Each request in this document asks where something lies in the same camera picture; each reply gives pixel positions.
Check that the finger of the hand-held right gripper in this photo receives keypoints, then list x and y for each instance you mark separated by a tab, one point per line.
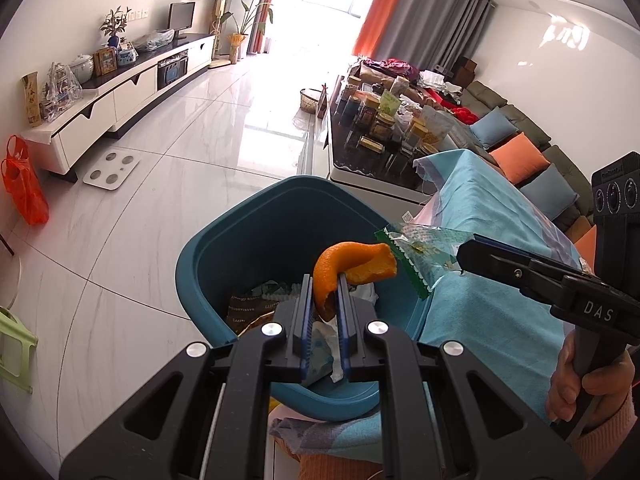
550	263
500	267

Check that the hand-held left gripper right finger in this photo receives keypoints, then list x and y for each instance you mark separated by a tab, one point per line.
345	320

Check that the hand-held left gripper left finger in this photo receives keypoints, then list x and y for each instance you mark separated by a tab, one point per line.
306	325

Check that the white foam fruit net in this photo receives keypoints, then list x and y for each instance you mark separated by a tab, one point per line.
275	290

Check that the curled orange peel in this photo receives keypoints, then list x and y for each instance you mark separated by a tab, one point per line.
345	262

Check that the green snack wrapper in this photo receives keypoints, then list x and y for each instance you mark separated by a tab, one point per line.
425	250

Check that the teal trash bin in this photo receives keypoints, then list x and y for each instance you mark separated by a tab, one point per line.
280	220

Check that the person's right hand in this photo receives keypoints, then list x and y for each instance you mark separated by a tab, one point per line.
562	390

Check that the orange cushion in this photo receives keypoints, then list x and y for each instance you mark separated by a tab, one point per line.
587	247
520	157

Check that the teal grey tablecloth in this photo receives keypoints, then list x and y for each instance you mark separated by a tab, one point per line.
490	320

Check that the blue cushion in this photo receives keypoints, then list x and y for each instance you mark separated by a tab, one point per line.
550	191
492	127

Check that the green-grey sectional sofa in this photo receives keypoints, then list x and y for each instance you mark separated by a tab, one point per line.
530	132

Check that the beige snack bag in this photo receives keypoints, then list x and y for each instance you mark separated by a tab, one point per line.
437	127

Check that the dark glass coffee table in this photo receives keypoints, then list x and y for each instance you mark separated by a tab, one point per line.
370	167

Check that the red cloth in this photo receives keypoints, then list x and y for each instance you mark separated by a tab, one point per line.
466	115

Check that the cluster of storage jars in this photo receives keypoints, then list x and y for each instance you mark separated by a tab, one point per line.
380	120

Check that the brown cardboard box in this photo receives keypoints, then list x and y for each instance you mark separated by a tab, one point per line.
465	70

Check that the wicker basket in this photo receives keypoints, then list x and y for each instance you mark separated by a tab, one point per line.
311	101

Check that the pile of clothes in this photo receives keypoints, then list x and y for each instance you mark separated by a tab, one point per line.
395	70

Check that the white bathroom scale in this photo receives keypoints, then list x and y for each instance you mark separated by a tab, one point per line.
112	171

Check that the wide orange grey curtain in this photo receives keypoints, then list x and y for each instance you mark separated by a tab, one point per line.
425	15

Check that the green plastic stool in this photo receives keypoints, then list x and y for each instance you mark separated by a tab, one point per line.
17	340

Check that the white TV cabinet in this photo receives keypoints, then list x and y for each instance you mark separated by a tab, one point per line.
135	90

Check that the tall plant in yellow vase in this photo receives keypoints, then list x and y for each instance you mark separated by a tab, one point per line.
245	25

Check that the window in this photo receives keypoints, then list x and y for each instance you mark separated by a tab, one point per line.
340	5

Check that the red plastic bag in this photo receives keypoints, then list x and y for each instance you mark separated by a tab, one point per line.
25	185

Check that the narrow grey orange curtain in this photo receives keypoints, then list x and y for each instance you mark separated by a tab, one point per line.
265	10

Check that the crumpled clear plastic bag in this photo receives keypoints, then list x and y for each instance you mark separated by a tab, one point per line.
154	40

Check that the blue white porcelain pot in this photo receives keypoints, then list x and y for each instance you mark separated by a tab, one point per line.
127	54

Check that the black monitor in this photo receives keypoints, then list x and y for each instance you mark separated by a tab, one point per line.
181	17

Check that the ship model in plastic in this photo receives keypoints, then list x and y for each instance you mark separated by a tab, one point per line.
61	91

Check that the white ceramic jar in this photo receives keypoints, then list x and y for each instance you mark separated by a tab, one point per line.
81	67

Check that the yellow bamboo brush holder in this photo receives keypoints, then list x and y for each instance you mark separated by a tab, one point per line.
31	100

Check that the plant in blue vase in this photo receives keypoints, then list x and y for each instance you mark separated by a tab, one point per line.
115	25

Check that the picture frame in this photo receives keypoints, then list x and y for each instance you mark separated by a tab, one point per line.
105	61

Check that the white wall socket strip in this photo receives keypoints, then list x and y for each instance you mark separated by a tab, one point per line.
136	13

